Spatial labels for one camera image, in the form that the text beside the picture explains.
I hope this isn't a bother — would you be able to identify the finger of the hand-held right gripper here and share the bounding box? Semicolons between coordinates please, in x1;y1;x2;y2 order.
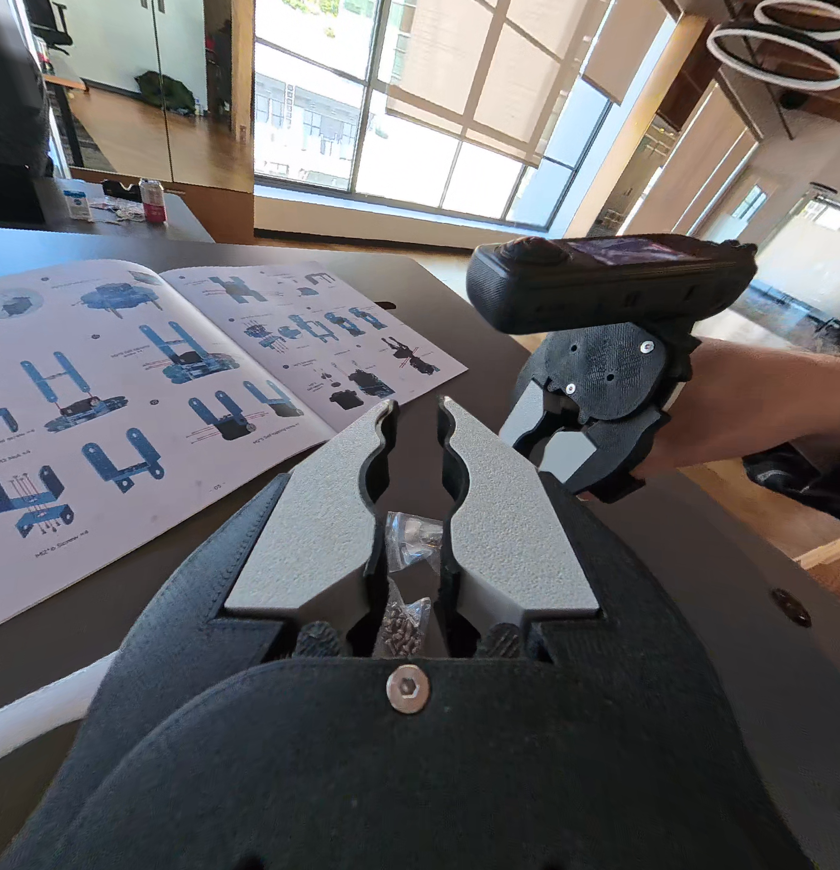
498;377;553;450
537;428;599;483

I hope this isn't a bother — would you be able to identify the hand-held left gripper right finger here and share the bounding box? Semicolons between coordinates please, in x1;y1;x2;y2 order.
435;396;602;657

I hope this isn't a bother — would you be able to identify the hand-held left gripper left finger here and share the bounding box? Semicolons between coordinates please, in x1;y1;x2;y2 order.
224;397;400;657

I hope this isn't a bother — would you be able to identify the clear bag of screws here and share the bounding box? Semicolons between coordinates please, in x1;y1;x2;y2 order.
384;511;446;568
374;597;432;658

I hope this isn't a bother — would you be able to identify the person's right forearm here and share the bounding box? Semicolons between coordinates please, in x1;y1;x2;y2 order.
627;336;840;480

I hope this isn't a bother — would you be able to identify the dark background desk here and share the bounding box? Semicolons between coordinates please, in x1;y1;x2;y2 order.
32;175;217;244

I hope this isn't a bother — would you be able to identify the white assembly instruction booklet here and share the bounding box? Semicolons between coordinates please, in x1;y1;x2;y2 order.
0;258;470;628

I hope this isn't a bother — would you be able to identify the beige roller blind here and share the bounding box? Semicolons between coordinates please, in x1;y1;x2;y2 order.
583;0;669;104
386;0;611;167

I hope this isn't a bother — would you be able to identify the large gridded window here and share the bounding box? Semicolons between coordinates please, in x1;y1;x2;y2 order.
253;0;669;228

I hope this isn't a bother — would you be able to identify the green backpack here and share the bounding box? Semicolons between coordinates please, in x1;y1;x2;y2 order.
136;70;196;113

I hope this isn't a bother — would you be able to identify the glass partition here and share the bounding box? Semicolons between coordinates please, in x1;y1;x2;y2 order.
53;0;254;194

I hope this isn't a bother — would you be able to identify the black office chair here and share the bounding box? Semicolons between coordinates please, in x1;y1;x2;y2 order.
22;0;74;55

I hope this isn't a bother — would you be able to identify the white ring ceiling lamp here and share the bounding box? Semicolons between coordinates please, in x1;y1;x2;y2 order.
707;20;840;91
756;0;840;34

